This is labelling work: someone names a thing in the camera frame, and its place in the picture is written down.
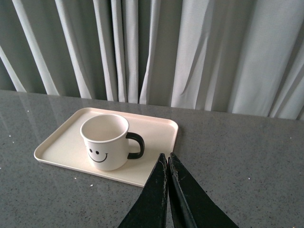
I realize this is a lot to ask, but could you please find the grey pleated curtain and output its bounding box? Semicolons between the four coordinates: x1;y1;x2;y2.
0;0;304;120

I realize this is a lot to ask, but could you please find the white mug with black handle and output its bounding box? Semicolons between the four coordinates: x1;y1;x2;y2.
80;114;145;171

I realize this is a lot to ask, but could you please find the pink rectangular plastic tray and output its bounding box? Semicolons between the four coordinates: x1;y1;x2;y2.
34;108;179;187

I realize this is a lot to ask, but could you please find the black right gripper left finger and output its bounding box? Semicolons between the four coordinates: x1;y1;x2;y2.
119;153;168;228

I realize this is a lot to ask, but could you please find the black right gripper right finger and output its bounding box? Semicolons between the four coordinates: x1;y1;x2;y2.
168;153;237;228

